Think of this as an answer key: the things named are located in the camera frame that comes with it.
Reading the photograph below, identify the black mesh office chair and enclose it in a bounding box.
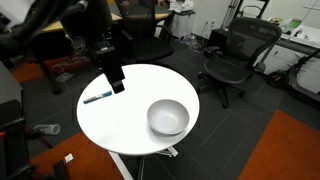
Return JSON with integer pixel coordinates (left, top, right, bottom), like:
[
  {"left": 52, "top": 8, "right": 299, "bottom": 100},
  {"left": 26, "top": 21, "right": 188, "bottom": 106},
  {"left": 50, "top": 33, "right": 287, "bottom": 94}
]
[{"left": 196, "top": 16, "right": 283, "bottom": 109}]

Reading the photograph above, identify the black padded office chair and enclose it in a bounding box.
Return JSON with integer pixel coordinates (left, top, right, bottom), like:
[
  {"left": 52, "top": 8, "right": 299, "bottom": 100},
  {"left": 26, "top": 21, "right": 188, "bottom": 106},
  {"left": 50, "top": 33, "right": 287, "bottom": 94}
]
[{"left": 114, "top": 0, "right": 175, "bottom": 64}]

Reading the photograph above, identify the white printer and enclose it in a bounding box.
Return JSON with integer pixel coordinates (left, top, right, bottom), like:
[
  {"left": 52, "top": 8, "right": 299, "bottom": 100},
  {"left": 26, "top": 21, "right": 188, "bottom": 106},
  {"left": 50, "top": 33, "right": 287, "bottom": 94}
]
[{"left": 168, "top": 0, "right": 194, "bottom": 14}]

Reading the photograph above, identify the black box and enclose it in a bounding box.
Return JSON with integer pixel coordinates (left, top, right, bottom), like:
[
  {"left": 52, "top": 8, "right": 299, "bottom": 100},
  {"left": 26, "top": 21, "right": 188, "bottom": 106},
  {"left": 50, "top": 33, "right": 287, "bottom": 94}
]
[{"left": 207, "top": 27, "right": 232, "bottom": 52}]

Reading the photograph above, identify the white desk with clutter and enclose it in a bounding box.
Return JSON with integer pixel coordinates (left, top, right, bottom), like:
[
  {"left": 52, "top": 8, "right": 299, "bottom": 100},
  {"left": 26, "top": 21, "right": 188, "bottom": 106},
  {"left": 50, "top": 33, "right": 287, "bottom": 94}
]
[{"left": 256, "top": 16, "right": 320, "bottom": 94}]

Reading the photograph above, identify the black kick scooter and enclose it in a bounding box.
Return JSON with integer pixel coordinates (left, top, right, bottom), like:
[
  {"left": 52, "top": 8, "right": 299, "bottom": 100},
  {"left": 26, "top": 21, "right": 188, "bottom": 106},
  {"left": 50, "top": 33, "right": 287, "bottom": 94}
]
[{"left": 265, "top": 49, "right": 320, "bottom": 108}]

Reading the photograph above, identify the white table base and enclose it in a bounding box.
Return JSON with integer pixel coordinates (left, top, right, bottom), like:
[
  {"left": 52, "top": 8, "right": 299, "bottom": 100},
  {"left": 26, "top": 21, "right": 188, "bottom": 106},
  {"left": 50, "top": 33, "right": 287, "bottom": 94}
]
[{"left": 108, "top": 145, "right": 180, "bottom": 180}]

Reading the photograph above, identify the yellow wooden desk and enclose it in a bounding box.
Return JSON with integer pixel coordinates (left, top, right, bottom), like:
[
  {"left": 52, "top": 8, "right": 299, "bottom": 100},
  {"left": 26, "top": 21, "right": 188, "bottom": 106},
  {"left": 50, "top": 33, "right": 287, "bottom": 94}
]
[{"left": 41, "top": 11, "right": 170, "bottom": 34}]

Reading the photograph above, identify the clear plastic cup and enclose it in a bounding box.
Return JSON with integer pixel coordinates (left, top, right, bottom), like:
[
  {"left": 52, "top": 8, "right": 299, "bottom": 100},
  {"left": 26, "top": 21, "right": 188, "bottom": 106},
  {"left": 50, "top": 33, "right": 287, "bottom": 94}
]
[{"left": 32, "top": 123, "right": 62, "bottom": 136}]

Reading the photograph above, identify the grey cabinet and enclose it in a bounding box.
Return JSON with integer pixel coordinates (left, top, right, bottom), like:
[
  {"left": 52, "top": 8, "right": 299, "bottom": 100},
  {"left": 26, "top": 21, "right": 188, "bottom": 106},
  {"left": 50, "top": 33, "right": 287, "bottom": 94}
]
[{"left": 0, "top": 61, "right": 24, "bottom": 106}]

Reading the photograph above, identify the green item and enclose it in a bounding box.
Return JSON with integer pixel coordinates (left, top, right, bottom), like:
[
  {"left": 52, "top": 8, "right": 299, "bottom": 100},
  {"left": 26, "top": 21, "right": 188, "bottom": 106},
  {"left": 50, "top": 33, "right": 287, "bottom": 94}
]
[{"left": 287, "top": 18, "right": 303, "bottom": 30}]

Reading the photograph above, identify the grey bowl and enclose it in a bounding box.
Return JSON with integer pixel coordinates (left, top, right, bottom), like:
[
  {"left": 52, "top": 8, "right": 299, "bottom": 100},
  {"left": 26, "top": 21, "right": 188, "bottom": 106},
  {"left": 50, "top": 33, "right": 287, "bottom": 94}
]
[{"left": 146, "top": 98, "right": 191, "bottom": 136}]

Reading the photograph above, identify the green marker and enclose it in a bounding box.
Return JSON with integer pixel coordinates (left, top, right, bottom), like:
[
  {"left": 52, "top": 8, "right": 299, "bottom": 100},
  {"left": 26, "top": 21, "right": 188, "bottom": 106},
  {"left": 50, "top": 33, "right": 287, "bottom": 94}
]
[{"left": 82, "top": 90, "right": 113, "bottom": 105}]

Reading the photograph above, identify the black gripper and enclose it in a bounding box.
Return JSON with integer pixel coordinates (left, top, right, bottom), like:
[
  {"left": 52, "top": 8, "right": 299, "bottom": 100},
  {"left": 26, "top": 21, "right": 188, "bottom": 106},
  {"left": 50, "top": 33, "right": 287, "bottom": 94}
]
[{"left": 94, "top": 45, "right": 126, "bottom": 95}]

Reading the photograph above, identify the small white paper tag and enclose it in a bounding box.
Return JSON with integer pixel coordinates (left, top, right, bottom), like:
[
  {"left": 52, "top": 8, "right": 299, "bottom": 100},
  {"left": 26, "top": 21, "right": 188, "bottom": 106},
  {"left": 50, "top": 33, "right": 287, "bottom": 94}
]
[{"left": 64, "top": 153, "right": 75, "bottom": 164}]

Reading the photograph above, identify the round white table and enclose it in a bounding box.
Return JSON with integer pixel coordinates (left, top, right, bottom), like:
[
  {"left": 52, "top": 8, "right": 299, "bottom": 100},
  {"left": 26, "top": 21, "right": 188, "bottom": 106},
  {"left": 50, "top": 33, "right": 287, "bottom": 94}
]
[{"left": 76, "top": 63, "right": 201, "bottom": 157}]

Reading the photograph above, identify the black chair with armrest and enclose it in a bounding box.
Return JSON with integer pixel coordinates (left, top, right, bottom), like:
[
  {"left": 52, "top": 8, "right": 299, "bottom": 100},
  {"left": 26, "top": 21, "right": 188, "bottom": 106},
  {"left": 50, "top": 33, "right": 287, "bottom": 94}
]
[{"left": 0, "top": 99, "right": 36, "bottom": 180}]

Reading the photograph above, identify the white cabinet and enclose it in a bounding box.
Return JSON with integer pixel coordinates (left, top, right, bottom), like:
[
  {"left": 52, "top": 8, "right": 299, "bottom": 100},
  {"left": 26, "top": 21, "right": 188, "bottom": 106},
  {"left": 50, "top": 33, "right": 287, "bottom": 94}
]
[{"left": 169, "top": 9, "right": 196, "bottom": 40}]

